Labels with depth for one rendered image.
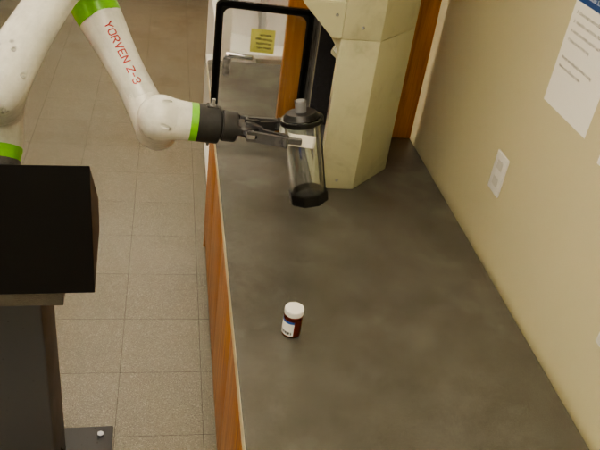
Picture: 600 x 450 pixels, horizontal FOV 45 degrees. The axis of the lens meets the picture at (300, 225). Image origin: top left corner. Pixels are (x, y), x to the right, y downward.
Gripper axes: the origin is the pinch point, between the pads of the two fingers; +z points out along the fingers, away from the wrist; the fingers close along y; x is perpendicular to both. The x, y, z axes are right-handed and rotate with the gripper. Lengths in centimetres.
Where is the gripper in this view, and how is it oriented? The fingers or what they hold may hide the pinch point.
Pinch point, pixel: (301, 135)
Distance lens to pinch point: 180.6
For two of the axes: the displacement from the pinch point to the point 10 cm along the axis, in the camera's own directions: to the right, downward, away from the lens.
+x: -1.9, 9.0, 4.0
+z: 9.6, 0.8, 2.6
